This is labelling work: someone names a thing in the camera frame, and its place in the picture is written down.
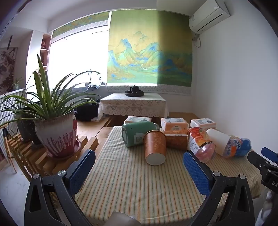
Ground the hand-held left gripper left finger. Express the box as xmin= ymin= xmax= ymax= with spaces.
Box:
xmin=24 ymin=149 xmax=96 ymax=226

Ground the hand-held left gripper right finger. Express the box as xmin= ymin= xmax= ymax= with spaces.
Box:
xmin=183 ymin=150 xmax=255 ymax=226

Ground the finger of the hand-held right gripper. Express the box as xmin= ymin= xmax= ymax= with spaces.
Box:
xmin=247 ymin=151 xmax=269 ymax=172
xmin=261 ymin=147 xmax=278 ymax=163

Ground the orange paper cup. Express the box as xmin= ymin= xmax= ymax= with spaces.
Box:
xmin=144 ymin=130 xmax=167 ymax=166

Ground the red pot saucer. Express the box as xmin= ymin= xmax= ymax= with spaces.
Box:
xmin=46 ymin=139 xmax=81 ymax=159

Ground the orange patterned box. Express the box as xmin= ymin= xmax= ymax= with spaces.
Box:
xmin=163 ymin=129 xmax=189 ymax=151

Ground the blue-capped drink bottle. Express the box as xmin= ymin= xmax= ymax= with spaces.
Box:
xmin=206 ymin=128 xmax=252 ymax=158

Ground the white and red flowerpot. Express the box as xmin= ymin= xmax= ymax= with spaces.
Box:
xmin=35 ymin=110 xmax=78 ymax=158

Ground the striped tablecloth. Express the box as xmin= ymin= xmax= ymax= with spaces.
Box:
xmin=75 ymin=126 xmax=262 ymax=225

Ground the white and orange box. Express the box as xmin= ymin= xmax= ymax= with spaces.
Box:
xmin=161 ymin=117 xmax=189 ymax=131
xmin=124 ymin=116 xmax=152 ymax=125
xmin=190 ymin=118 xmax=217 ymax=129

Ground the wooden plant stand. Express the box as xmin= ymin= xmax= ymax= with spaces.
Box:
xmin=4 ymin=130 xmax=99 ymax=181

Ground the black bag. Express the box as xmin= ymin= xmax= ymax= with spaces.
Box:
xmin=74 ymin=102 xmax=101 ymax=122

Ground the white tissue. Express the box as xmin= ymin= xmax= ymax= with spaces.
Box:
xmin=104 ymin=212 xmax=142 ymax=226

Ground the green metal can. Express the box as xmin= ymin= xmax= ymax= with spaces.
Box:
xmin=122 ymin=121 xmax=161 ymax=148

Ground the dark flowerpot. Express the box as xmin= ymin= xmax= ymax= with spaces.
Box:
xmin=16 ymin=115 xmax=42 ymax=145

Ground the white lace tablecloth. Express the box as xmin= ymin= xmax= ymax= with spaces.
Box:
xmin=97 ymin=93 xmax=169 ymax=120

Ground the long-leaved green plant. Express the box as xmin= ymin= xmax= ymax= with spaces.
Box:
xmin=0 ymin=53 xmax=102 ymax=129

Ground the folded cloth on sill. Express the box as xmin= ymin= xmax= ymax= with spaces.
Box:
xmin=86 ymin=81 xmax=107 ymax=91

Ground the dark potted plant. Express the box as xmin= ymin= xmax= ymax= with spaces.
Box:
xmin=0 ymin=88 xmax=27 ymax=139

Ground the small potted plant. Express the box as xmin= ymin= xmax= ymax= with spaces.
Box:
xmin=11 ymin=77 xmax=24 ymax=90

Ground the white air conditioner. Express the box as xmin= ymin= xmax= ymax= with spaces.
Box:
xmin=189 ymin=0 xmax=231 ymax=34

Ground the landscape print window blind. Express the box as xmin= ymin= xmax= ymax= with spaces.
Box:
xmin=52 ymin=11 xmax=110 ymax=39

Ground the white wall shelf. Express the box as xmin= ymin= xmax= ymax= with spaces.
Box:
xmin=40 ymin=33 xmax=52 ymax=72

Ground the floral wall scroll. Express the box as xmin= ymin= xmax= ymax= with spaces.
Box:
xmin=0 ymin=47 xmax=18 ymax=93

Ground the landscape painting wall hanging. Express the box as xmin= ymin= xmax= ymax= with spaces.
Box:
xmin=106 ymin=10 xmax=194 ymax=95

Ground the air conditioner cable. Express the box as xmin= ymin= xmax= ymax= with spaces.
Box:
xmin=192 ymin=33 xmax=201 ymax=48

